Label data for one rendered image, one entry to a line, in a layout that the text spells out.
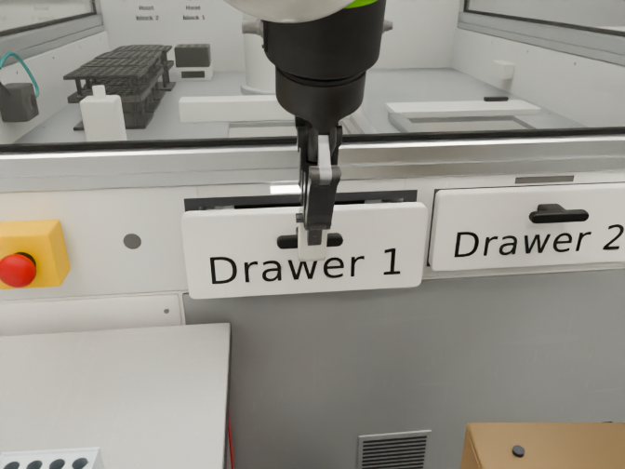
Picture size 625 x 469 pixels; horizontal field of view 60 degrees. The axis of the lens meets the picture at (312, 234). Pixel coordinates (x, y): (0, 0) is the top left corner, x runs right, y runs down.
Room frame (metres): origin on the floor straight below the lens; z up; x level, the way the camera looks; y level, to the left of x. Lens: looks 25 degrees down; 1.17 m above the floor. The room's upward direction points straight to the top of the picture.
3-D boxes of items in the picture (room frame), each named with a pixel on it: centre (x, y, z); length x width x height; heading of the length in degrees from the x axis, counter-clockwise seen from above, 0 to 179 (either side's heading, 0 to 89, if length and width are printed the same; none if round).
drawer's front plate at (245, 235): (0.58, 0.01, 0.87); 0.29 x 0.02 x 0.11; 96
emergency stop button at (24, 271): (0.54, 0.33, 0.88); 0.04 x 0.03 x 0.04; 96
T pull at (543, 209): (0.63, -0.31, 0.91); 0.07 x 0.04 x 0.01; 96
